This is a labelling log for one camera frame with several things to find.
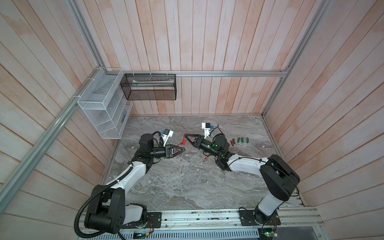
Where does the aluminium frame rail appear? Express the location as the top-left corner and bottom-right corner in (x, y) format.
(1, 67), (102, 215)
(122, 70), (288, 78)

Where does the green circuit board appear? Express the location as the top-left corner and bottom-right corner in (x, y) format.
(133, 232), (150, 239)
(258, 229), (278, 240)

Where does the black mesh basket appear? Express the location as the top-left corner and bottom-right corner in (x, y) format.
(120, 73), (177, 101)

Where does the white wire mesh shelf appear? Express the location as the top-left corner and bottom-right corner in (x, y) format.
(78, 68), (132, 140)

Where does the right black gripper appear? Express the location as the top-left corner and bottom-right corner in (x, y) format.
(186, 134), (221, 159)

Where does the aluminium frame rail back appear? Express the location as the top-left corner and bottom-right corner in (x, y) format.
(122, 70), (288, 78)

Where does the red gel pen cluster three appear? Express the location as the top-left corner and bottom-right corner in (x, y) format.
(180, 147), (185, 162)

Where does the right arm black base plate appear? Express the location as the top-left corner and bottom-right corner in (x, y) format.
(238, 208), (281, 226)

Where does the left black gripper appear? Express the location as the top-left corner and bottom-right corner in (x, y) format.
(149, 144), (185, 159)

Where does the black corrugated cable left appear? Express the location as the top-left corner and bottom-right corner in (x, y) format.
(73, 167), (133, 239)

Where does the green circuit board left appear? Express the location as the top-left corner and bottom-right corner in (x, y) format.
(133, 232), (150, 239)

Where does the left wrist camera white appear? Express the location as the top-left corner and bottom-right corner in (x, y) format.
(161, 129), (174, 147)

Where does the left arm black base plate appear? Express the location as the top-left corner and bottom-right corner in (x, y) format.
(142, 212), (162, 229)

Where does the green circuit board right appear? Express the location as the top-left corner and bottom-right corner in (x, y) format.
(258, 229), (278, 240)

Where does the aluminium frame rail left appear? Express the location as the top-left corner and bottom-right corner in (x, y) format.
(1, 67), (102, 215)

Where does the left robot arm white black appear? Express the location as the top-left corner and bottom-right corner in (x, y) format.
(74, 134), (185, 238)

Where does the aluminium mounting rail front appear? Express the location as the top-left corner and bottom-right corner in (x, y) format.
(137, 206), (325, 231)

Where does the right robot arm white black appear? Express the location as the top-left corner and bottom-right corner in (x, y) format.
(185, 134), (301, 225)

